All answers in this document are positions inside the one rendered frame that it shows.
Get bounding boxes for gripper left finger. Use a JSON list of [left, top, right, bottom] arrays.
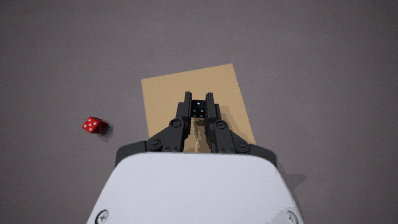
[[115, 91, 192, 168]]

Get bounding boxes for red die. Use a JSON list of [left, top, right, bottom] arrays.
[[82, 117, 107, 133]]

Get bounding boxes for black die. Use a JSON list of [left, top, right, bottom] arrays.
[[191, 100, 205, 118]]

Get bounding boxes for tan flat mat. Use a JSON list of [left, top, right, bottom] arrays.
[[141, 64, 256, 153]]

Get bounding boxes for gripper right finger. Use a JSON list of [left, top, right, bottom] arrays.
[[204, 92, 277, 168]]

